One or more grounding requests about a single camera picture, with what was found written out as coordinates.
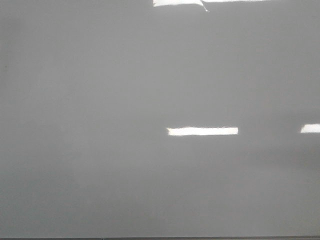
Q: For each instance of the white glossy whiteboard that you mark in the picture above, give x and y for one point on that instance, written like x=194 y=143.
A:
x=122 y=119

